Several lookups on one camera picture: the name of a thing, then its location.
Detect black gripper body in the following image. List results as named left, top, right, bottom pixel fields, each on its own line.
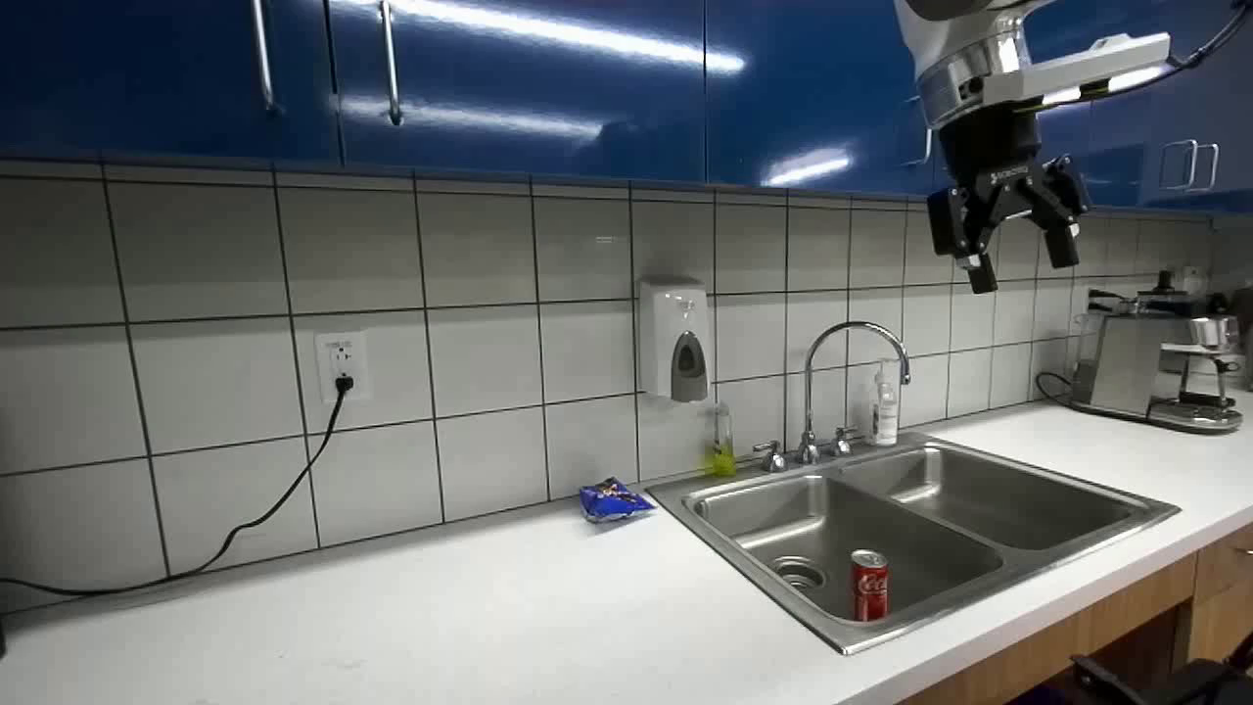
left=941, top=105, right=1044, bottom=233

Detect red soda can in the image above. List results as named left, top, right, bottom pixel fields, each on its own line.
left=850, top=548, right=887, bottom=621

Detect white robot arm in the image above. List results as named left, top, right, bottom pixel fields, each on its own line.
left=894, top=0, right=1086, bottom=292

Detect stainless steel double sink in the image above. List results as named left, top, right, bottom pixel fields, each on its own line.
left=659, top=439, right=1173, bottom=654

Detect silver coffee machine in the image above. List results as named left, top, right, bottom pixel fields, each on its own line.
left=1074, top=274, right=1240, bottom=434

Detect white small bottle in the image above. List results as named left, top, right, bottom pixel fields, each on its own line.
left=874, top=372, right=902, bottom=446

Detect chrome gooseneck faucet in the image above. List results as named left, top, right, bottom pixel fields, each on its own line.
left=750, top=317, right=916, bottom=473

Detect blue upper cabinets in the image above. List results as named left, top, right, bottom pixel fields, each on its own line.
left=0, top=0, right=1248, bottom=210

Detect green dish soap bottle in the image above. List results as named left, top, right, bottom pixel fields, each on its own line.
left=701, top=403, right=737, bottom=479

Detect wooden lower cabinet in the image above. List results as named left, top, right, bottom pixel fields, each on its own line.
left=904, top=526, right=1253, bottom=705

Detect blue snack bag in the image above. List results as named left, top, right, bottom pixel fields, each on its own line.
left=579, top=479, right=650, bottom=526

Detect black chair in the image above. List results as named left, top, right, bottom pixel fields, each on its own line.
left=1010, top=657, right=1253, bottom=705

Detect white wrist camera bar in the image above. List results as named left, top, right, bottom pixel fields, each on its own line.
left=916, top=31, right=1172, bottom=129

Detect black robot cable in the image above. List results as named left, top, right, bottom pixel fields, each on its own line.
left=1162, top=0, right=1253, bottom=71

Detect white wall soap dispenser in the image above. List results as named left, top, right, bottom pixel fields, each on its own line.
left=638, top=281, right=714, bottom=403

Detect black power cord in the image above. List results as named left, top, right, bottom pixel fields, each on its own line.
left=0, top=372, right=359, bottom=603

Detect white wall power outlet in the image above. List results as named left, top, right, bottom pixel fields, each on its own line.
left=317, top=334, right=372, bottom=398

